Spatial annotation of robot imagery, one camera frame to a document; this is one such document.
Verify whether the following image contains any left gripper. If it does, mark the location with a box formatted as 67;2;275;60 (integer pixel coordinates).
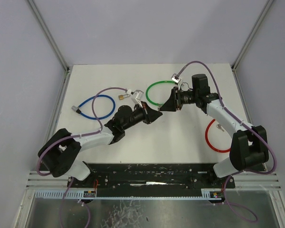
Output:
123;101;162;131

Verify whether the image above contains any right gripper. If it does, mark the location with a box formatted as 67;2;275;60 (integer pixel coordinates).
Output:
160;87;198;112

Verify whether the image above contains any green cable lock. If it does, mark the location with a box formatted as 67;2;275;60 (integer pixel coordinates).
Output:
145;80;176;106

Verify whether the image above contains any brass padlock with key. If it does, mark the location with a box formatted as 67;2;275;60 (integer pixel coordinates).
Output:
118;94;131;100

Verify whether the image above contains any red lock key bunch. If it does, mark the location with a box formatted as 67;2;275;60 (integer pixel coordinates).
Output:
216;124;225;132

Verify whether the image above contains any red cable lock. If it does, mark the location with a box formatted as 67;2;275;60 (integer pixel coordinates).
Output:
204;119;231;153

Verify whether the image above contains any blue cable lock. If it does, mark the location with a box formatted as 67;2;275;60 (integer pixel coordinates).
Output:
71;95;116;120

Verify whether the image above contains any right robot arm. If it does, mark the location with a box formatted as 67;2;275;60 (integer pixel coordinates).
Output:
159;74;269;187

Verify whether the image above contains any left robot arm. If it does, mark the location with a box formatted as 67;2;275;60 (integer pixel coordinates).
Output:
37;102;162;188

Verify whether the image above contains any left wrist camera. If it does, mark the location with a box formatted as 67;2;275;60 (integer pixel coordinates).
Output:
131;90;144;107

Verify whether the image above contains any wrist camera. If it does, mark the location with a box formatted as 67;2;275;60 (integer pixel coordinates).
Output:
131;90;144;107
171;74;182;90

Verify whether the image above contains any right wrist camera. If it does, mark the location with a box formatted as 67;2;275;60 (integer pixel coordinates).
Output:
171;74;182;90

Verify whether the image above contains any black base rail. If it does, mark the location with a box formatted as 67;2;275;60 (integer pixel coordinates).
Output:
71;163;227;189

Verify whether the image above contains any left aluminium frame post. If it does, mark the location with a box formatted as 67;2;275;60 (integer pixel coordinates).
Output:
26;0;71;72

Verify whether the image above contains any aluminium frame post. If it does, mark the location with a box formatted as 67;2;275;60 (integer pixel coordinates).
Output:
26;0;71;72
231;0;275;72

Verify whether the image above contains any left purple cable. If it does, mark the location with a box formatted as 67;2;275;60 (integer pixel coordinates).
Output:
36;87;133;228

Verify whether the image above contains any right aluminium frame post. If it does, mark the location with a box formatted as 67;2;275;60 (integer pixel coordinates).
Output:
231;0;275;72

